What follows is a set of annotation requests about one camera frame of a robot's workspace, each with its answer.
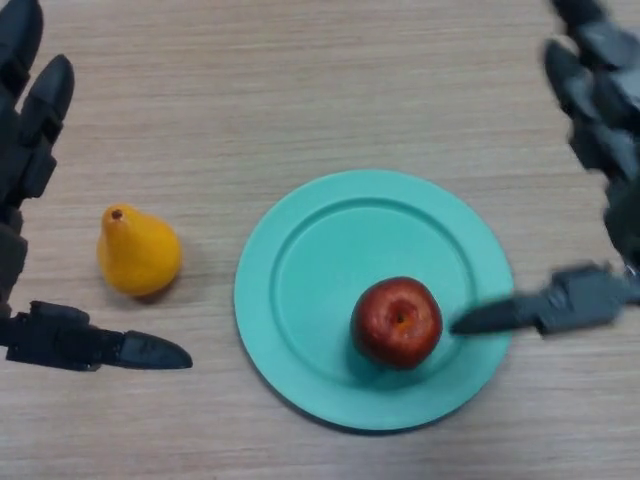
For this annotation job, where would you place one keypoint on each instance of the green round plate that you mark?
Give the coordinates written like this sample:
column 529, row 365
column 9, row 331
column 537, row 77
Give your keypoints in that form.
column 320, row 260

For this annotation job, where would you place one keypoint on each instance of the red apple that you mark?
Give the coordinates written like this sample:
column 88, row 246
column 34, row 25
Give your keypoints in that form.
column 385, row 340

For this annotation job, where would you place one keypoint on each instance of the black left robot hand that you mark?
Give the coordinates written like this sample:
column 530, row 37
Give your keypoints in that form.
column 25, row 150

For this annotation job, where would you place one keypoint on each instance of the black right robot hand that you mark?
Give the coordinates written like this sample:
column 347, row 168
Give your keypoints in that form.
column 580, row 305

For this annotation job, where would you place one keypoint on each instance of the yellow pear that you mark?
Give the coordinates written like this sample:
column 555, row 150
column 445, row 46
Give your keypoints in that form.
column 137, row 255

